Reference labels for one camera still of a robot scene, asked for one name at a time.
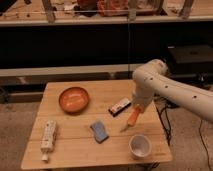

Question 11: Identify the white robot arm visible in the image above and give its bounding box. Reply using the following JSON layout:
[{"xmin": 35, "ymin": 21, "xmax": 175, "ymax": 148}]
[{"xmin": 132, "ymin": 59, "xmax": 213, "ymax": 124}]

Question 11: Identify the white ceramic cup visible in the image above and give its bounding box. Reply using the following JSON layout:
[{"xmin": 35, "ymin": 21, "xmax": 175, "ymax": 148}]
[{"xmin": 129, "ymin": 134, "xmax": 152, "ymax": 159}]

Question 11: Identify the blue sponge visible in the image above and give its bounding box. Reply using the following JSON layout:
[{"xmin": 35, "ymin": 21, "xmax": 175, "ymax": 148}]
[{"xmin": 90, "ymin": 121, "xmax": 109, "ymax": 144}]

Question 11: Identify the black box on right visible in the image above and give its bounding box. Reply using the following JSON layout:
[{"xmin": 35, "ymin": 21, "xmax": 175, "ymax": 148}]
[{"xmin": 166, "ymin": 45, "xmax": 213, "ymax": 74}]

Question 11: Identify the orange wooden bowl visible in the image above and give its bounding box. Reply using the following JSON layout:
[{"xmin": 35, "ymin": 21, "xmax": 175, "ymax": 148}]
[{"xmin": 59, "ymin": 87, "xmax": 90, "ymax": 113}]

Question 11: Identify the white game remote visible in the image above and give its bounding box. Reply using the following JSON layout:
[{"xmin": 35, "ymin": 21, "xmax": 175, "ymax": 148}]
[{"xmin": 41, "ymin": 120, "xmax": 57, "ymax": 162}]

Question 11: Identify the orange object on shelf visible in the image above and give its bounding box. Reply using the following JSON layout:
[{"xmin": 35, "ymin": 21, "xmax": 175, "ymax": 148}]
[{"xmin": 97, "ymin": 0, "xmax": 128, "ymax": 16}]

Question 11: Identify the black cable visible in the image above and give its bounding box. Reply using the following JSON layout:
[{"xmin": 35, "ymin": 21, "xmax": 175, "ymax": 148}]
[{"xmin": 155, "ymin": 99, "xmax": 173, "ymax": 147}]

